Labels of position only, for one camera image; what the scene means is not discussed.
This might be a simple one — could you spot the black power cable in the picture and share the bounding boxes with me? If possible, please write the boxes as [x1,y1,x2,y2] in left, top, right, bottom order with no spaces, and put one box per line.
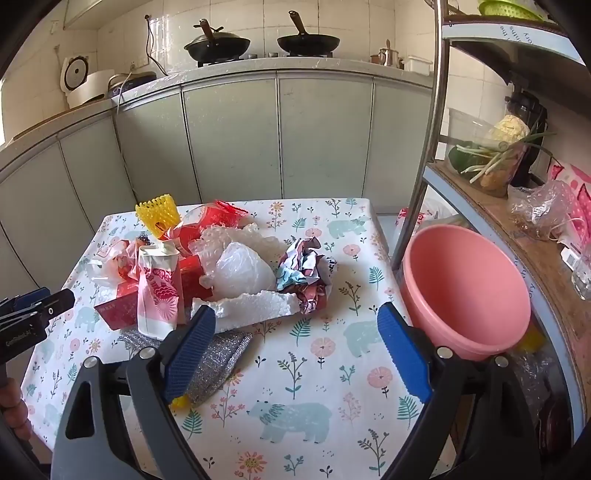
[145,15,170,77]

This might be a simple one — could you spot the person's left hand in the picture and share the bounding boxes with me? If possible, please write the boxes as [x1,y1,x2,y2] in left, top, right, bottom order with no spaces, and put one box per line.
[0,376,32,440]

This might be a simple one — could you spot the white power cable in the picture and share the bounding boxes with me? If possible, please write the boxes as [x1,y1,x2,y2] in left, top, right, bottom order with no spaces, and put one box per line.
[115,65,137,117]

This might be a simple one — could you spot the silver mesh pad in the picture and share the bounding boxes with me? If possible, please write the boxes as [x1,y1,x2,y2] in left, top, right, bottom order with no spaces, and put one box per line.
[117,330,254,408]

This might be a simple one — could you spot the crumpled pink plastic wrapper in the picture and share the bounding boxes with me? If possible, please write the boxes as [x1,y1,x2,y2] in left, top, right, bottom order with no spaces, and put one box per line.
[87,237,140,288]

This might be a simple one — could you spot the black blender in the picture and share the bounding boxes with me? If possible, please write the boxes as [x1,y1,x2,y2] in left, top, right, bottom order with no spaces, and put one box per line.
[505,90,549,188]

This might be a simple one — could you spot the vegetables on shelf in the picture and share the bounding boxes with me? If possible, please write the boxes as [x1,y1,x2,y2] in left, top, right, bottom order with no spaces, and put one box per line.
[445,108,530,198]

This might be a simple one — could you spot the pink polka dot bag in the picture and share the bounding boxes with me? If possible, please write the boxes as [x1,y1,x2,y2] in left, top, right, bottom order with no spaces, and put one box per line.
[549,161,591,243]

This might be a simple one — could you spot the metal kettle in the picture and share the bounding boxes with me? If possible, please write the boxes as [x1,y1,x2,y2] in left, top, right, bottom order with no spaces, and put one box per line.
[370,39,403,66]

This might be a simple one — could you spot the brown cardboard sheet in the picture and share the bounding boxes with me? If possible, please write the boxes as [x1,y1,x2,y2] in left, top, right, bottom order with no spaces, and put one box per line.
[434,161,591,416]

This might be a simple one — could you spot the metal shelf rack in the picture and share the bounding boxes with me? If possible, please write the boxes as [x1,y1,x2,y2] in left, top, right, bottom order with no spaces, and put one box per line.
[390,0,591,480]

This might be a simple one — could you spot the grey kitchen cabinet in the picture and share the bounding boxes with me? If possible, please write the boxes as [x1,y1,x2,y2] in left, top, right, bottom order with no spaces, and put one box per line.
[0,69,433,301]

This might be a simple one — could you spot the crumpled printed paper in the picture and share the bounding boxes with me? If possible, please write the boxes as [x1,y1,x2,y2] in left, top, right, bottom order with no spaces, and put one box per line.
[276,237,339,315]

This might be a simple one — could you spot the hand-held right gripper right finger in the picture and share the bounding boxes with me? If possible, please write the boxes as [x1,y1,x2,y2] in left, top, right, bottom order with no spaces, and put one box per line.
[376,302,543,480]

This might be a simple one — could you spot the bubble wrap sheet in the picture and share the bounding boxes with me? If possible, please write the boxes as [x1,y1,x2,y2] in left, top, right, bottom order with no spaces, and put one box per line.
[188,223,283,280]

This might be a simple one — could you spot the pink and white pouch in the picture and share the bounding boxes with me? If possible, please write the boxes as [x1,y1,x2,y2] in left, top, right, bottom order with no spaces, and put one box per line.
[137,244,182,342]

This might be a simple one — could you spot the red clear plastic packaging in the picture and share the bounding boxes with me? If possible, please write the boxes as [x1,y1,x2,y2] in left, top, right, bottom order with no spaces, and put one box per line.
[168,200,251,259]

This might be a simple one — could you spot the black wok with lid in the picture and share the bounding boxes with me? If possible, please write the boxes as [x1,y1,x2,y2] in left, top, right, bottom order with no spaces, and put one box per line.
[184,18,252,64]

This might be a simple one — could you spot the red and white box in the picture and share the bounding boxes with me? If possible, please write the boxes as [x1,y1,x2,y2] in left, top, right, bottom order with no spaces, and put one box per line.
[93,255,216,331]

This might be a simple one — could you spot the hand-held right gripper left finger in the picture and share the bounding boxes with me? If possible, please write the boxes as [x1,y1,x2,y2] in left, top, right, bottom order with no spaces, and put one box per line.
[52,305,218,480]

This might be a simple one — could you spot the white rice cooker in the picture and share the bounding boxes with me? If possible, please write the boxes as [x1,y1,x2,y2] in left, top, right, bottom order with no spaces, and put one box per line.
[61,55,116,110]

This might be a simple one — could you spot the pink plastic basin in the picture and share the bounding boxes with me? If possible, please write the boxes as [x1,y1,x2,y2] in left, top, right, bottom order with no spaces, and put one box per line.
[399,224,533,363]

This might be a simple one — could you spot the clear drinking glass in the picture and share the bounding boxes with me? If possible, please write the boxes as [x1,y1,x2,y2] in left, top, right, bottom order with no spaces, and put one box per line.
[571,257,591,301]

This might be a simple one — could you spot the yellow foam fruit net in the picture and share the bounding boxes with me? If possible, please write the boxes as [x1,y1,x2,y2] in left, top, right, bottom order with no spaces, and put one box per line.
[135,195,181,241]

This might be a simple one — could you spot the white charger cable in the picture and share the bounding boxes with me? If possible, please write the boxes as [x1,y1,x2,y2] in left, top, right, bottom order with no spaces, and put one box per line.
[551,216,586,241]

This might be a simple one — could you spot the green colander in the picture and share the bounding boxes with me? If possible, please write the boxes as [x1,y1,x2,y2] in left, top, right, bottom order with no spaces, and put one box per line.
[478,0,544,23]

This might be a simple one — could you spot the cauliflower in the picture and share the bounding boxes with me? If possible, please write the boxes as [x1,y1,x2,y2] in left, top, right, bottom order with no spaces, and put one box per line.
[489,115,531,145]

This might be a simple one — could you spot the black induction cooker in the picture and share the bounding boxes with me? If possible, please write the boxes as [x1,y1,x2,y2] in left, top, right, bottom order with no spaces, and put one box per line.
[108,71,158,99]

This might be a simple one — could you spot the red and white plastic bag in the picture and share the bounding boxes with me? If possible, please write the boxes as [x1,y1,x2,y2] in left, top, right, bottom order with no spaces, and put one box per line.
[394,198,459,247]

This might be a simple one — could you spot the floral bear tablecloth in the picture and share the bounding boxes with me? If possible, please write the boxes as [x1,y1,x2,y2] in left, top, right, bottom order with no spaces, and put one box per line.
[21,198,435,480]

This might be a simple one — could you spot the white rectangular container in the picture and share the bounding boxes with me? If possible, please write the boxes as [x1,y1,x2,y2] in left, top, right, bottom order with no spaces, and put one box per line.
[403,55,435,76]

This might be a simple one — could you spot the crumpled clear plastic bag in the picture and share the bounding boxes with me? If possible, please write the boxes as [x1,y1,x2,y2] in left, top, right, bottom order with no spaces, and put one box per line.
[508,180,581,241]

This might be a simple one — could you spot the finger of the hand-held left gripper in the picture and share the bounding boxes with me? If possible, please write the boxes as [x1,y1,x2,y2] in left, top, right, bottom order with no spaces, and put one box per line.
[0,287,51,315]
[28,289,76,324]

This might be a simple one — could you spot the black frying pan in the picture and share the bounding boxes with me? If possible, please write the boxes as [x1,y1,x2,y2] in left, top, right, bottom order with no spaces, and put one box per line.
[277,10,341,57]

